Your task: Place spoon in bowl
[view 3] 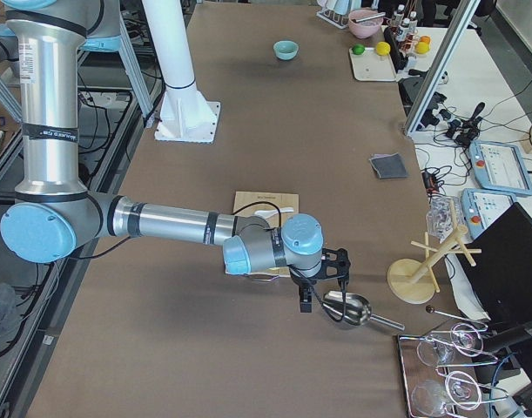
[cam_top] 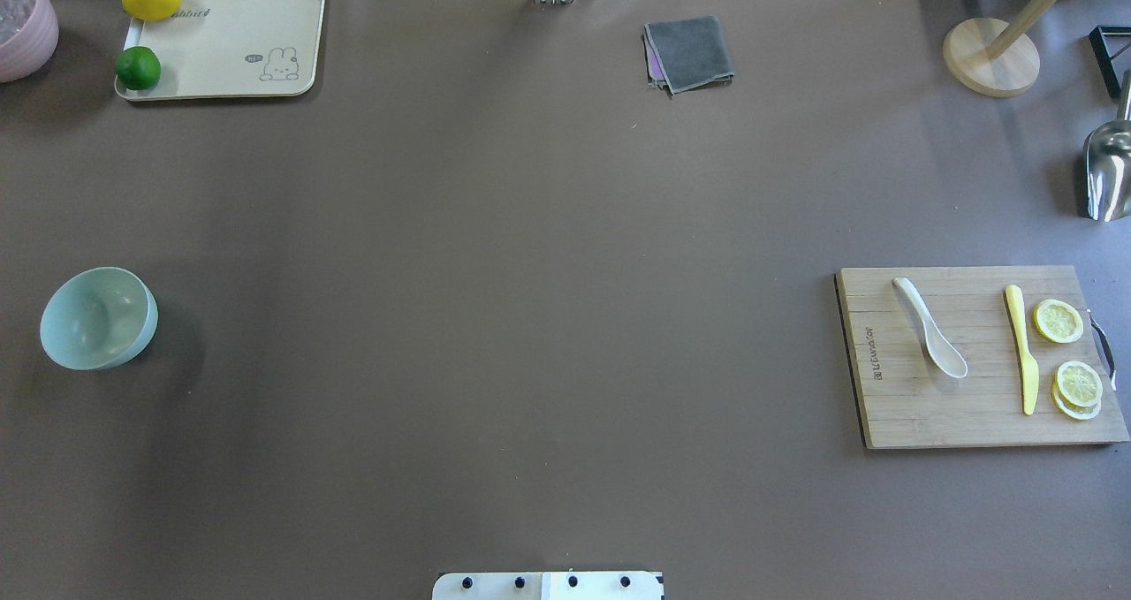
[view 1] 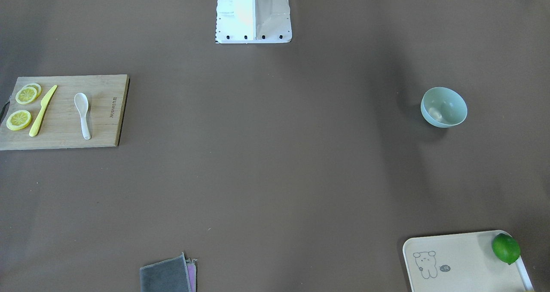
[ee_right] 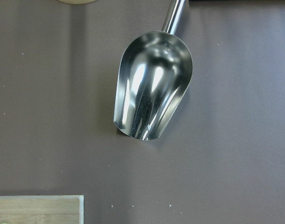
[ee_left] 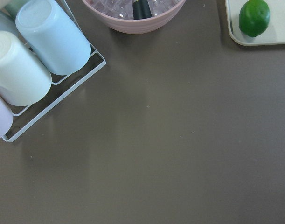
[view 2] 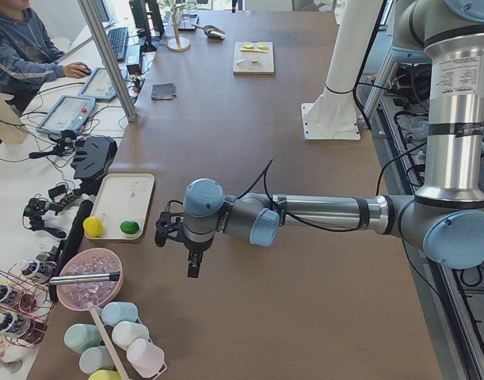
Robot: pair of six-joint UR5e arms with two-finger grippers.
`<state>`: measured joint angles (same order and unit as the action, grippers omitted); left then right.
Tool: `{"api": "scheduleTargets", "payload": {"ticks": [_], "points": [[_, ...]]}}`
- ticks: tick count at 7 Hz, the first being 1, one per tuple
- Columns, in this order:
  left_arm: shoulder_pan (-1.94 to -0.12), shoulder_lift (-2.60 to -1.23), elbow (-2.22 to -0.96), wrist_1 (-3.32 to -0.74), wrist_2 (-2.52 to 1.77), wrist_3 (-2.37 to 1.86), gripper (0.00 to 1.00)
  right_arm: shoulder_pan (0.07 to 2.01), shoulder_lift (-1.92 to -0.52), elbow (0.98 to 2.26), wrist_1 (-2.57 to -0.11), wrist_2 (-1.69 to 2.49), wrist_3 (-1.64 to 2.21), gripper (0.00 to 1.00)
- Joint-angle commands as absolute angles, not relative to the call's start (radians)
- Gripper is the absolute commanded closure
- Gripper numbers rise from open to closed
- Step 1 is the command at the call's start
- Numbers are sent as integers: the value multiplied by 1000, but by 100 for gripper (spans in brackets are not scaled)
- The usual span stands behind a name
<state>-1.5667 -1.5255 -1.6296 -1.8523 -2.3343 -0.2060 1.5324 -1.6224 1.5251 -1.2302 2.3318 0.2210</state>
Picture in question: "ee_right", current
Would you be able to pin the bamboo cutting board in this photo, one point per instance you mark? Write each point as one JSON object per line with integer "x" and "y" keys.
{"x": 62, "y": 209}

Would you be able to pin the wooden stand base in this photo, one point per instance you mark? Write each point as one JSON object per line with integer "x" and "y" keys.
{"x": 76, "y": 2}

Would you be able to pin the metal scoop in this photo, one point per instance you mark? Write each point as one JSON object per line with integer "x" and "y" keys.
{"x": 154, "y": 74}

